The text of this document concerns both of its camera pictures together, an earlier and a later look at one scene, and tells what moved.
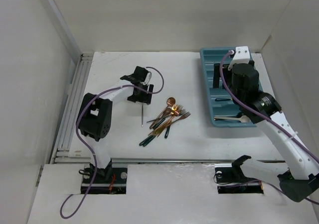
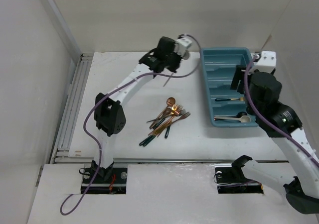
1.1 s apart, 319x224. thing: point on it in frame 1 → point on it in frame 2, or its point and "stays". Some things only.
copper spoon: (170, 101) stays
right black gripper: (217, 75) → (239, 74)
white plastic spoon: (244, 118) stays
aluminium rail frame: (62, 155) stays
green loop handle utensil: (144, 142) stays
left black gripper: (145, 98) → (179, 57)
